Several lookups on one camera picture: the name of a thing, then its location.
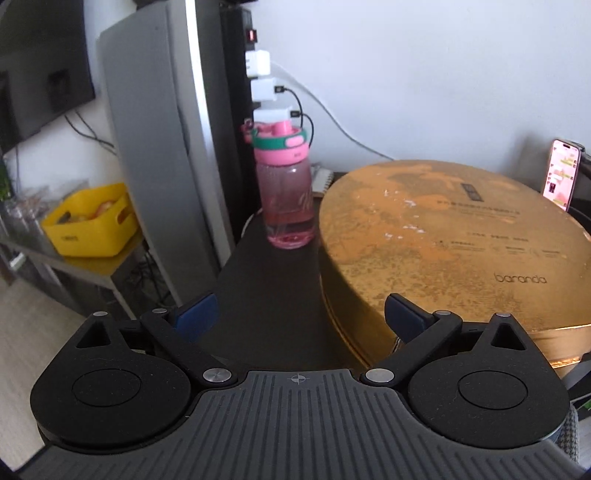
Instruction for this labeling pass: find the round gold box lid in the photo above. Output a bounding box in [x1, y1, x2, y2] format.
[316, 159, 591, 365]

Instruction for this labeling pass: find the yellow plastic basket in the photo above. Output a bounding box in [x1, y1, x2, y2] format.
[41, 183, 140, 258]

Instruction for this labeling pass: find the grey side table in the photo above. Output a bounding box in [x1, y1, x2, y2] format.
[1, 232, 145, 319]

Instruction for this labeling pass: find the round gold box base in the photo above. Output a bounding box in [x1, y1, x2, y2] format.
[321, 266, 590, 377]

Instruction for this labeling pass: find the pink water bottle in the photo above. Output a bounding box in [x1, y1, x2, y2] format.
[242, 120, 315, 250]

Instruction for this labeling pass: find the pink smartphone on stand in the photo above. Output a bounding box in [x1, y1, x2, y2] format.
[542, 139, 584, 211]

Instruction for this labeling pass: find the white charger plug bottom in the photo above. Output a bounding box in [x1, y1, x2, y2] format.
[252, 107, 301, 124]

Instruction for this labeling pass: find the white charger plug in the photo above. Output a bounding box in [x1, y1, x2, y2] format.
[250, 77, 284, 103]
[245, 50, 271, 79]
[252, 107, 301, 124]

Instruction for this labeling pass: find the white charger plug middle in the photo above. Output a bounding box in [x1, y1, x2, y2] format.
[250, 77, 284, 103]

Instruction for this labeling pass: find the white charger plug top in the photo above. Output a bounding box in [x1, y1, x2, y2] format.
[245, 50, 271, 79]

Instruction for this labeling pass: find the black monitor screen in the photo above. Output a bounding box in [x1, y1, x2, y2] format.
[0, 0, 95, 153]

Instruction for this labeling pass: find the black power strip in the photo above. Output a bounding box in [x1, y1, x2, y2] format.
[221, 1, 259, 217]

